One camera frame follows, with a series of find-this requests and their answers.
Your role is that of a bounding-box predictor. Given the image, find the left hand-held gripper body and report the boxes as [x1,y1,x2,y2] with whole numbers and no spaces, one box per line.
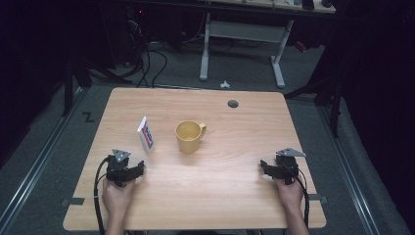
[105,148,135,188]

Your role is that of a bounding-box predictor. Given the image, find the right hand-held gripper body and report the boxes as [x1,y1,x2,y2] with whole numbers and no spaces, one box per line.
[274,147,307,186]

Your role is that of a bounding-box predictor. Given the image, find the white box with red-blue label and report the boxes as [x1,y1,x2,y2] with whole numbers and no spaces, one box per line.
[136,116,156,154]

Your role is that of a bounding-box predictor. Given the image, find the yellow cup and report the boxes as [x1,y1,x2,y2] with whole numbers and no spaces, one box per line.
[174,120,208,155]

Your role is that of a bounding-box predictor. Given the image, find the person's right hand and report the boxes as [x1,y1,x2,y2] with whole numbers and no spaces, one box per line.
[273,175,305,213]

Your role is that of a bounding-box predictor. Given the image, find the person's left hand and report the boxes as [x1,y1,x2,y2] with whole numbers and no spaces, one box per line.
[102,177,137,213]

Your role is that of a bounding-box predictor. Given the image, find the grey tape strip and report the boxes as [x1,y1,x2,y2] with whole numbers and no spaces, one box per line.
[307,193,329,206]
[61,197,86,208]

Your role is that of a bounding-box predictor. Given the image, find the black metal stand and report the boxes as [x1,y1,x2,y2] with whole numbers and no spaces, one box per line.
[61,57,94,118]
[283,76,346,139]

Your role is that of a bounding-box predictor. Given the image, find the dark computer tower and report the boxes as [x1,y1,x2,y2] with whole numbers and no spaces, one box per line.
[125,4,150,65]

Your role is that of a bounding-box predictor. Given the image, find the wooden background desk top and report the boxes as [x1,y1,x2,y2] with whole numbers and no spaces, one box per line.
[202,0,337,15]

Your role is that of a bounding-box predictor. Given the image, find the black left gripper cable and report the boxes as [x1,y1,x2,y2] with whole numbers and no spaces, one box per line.
[93,156,111,235]

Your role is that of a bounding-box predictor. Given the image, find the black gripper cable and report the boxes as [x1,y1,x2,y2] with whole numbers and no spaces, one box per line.
[93,156,111,235]
[287,164,310,229]

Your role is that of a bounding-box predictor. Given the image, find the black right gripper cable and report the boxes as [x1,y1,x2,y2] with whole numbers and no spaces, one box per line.
[287,164,310,229]

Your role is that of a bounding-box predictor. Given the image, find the metal floor rail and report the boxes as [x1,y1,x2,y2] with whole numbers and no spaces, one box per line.
[0,87,86,233]
[316,105,381,235]

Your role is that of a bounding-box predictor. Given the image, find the black floor cables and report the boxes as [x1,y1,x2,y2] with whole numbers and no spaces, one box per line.
[125,19,169,89]

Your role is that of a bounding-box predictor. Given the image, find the white metal desk frame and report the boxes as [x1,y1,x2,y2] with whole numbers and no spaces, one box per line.
[199,12,295,89]

